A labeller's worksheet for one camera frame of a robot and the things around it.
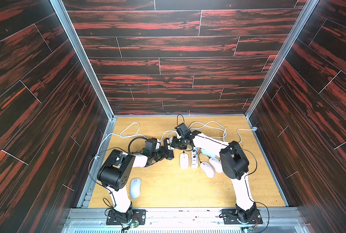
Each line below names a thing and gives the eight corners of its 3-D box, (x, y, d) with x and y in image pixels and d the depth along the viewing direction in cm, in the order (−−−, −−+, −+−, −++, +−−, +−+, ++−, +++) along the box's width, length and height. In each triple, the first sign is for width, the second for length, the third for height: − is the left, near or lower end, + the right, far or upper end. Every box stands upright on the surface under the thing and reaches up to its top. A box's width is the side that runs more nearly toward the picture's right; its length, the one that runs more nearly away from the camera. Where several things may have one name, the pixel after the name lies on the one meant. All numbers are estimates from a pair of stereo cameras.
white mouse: (128, 198, 82) (127, 197, 80) (132, 179, 89) (131, 177, 87) (139, 198, 82) (138, 197, 80) (142, 179, 89) (141, 177, 87)
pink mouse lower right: (209, 179, 88) (210, 177, 86) (199, 165, 94) (199, 162, 92) (215, 175, 89) (216, 173, 87) (205, 161, 96) (206, 159, 93)
